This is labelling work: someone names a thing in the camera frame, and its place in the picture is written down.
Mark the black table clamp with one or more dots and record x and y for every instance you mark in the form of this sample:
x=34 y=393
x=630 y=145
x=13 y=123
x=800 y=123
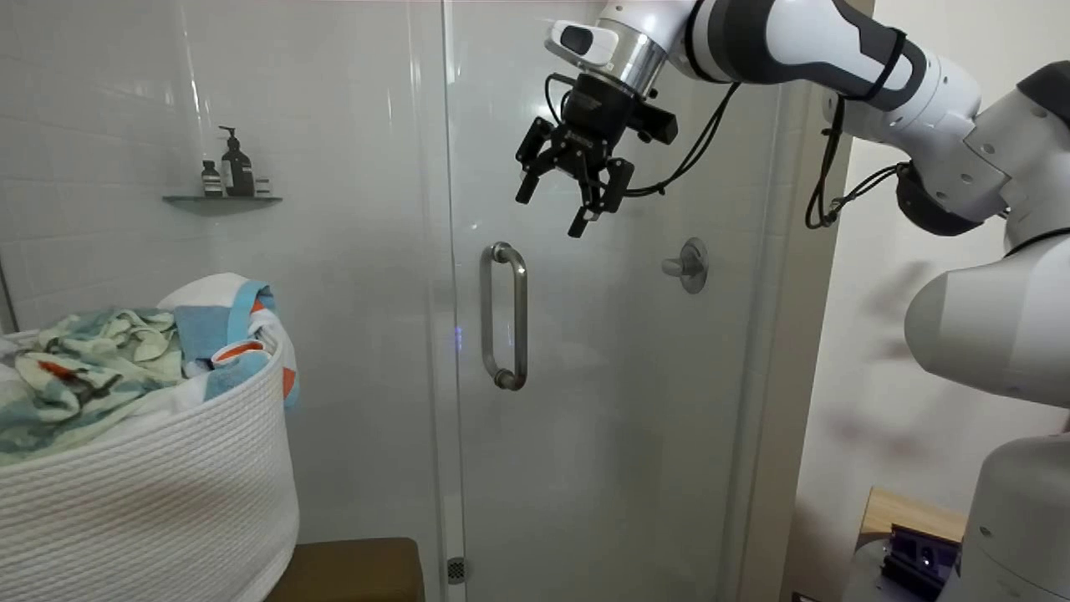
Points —
x=921 y=557

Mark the light wooden table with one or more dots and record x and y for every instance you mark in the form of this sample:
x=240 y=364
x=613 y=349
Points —
x=907 y=513

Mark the glass shower shelf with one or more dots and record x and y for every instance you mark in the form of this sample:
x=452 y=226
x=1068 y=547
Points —
x=222 y=203

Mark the metal shower valve knob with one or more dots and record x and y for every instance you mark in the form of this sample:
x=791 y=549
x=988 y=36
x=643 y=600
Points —
x=689 y=269

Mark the glass shower door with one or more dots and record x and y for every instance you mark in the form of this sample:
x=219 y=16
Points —
x=623 y=446

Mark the white mounting plate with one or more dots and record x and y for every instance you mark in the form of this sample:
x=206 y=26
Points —
x=863 y=572

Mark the white woven laundry basket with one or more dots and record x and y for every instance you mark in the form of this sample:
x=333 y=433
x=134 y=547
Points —
x=146 y=513

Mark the green patterned cloth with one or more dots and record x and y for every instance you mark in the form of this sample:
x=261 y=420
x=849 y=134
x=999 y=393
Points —
x=88 y=369

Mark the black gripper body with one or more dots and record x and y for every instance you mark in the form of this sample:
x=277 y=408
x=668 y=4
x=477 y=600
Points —
x=596 y=119

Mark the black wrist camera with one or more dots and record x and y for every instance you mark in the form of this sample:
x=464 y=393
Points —
x=658 y=123

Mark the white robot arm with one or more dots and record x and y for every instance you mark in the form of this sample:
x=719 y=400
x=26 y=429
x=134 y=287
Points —
x=1004 y=321

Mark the fixed glass shower panel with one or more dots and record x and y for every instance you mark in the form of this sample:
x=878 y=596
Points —
x=356 y=336

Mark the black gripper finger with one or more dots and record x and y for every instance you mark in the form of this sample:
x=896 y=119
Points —
x=604 y=196
x=534 y=161

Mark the dark pump bottle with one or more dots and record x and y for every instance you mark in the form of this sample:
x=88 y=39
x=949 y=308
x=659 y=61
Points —
x=235 y=169

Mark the small metal glass fitting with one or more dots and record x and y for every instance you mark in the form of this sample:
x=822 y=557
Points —
x=456 y=571

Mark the small dark bottle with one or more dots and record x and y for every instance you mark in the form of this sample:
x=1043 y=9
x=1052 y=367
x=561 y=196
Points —
x=213 y=183

